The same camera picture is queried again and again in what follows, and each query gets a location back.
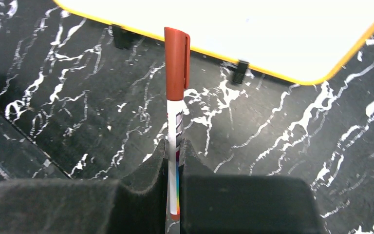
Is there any white marker pen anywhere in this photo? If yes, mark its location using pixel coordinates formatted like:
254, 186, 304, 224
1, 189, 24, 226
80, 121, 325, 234
167, 100, 184, 221

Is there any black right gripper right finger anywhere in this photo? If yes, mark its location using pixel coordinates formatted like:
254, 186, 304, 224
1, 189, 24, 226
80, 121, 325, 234
180, 139, 325, 234

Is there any red marker cap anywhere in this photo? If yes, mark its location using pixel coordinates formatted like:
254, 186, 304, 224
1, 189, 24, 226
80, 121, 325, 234
164, 27, 190, 101

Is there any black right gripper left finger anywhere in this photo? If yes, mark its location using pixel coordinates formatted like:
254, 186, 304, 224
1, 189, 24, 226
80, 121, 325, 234
0, 140, 167, 234

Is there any yellow framed whiteboard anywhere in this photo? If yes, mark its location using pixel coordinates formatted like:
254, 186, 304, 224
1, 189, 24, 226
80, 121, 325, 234
56, 0, 374, 85

